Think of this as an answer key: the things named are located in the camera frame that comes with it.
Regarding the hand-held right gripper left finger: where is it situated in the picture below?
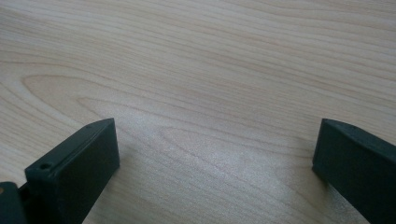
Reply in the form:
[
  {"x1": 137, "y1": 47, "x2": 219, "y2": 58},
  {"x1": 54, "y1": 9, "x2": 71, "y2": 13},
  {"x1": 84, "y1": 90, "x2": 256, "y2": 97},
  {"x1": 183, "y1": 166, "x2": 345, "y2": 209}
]
[{"x1": 23, "y1": 118, "x2": 121, "y2": 224}]

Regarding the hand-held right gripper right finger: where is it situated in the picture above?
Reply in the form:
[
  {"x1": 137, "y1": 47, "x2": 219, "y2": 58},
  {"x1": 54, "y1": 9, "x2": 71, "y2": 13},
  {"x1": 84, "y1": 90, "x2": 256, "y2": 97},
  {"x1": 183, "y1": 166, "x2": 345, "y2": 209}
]
[{"x1": 311, "y1": 118, "x2": 396, "y2": 224}]

